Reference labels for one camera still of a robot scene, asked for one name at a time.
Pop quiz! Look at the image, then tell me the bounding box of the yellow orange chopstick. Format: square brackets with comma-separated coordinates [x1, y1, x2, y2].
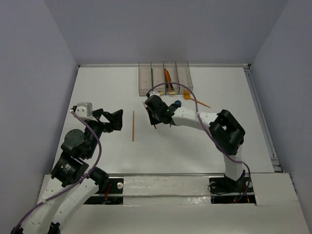
[132, 110, 135, 142]

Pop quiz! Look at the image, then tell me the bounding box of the yellow orange spoon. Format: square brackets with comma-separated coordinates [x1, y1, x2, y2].
[183, 90, 211, 108]

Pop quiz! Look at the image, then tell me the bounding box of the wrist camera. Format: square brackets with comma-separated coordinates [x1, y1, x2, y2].
[71, 102, 93, 118]
[149, 91, 160, 96]

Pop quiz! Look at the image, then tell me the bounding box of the gold knife black handle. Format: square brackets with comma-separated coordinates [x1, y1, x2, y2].
[164, 73, 170, 95]
[167, 75, 176, 95]

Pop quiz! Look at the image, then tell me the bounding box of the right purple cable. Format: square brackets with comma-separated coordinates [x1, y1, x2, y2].
[146, 82, 251, 203]

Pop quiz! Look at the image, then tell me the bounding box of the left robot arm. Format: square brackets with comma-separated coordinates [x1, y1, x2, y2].
[11, 102, 123, 234]

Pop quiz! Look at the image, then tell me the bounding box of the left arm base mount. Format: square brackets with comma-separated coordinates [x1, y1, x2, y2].
[84, 176, 124, 205]

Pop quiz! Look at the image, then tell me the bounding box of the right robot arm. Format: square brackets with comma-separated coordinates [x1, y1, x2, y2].
[144, 94, 246, 193]

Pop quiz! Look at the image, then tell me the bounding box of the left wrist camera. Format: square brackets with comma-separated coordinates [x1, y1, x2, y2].
[71, 102, 93, 118]

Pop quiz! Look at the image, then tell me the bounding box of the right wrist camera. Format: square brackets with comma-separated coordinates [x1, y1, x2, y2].
[149, 91, 160, 96]

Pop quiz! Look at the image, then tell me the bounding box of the orange chopstick short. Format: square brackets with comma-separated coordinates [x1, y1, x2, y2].
[164, 69, 171, 82]

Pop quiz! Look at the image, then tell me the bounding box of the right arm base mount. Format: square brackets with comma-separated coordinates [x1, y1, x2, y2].
[207, 177, 256, 204]

